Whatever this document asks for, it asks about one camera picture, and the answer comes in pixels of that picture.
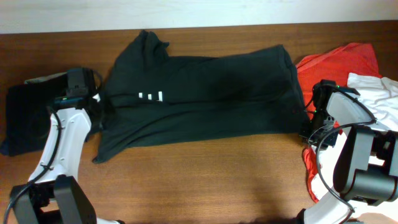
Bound dark green t-shirt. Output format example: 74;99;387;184
94;30;308;164

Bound white shirt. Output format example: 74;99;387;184
309;73;397;202

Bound folded black shirt stack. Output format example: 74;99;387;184
0;73;100;157

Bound grey folded cloth under stack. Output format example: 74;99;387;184
24;72;66;85

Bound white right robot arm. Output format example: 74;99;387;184
297;80;397;223

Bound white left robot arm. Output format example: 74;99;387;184
3;68;113;224

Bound red shirt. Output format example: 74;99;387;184
295;42;382;203

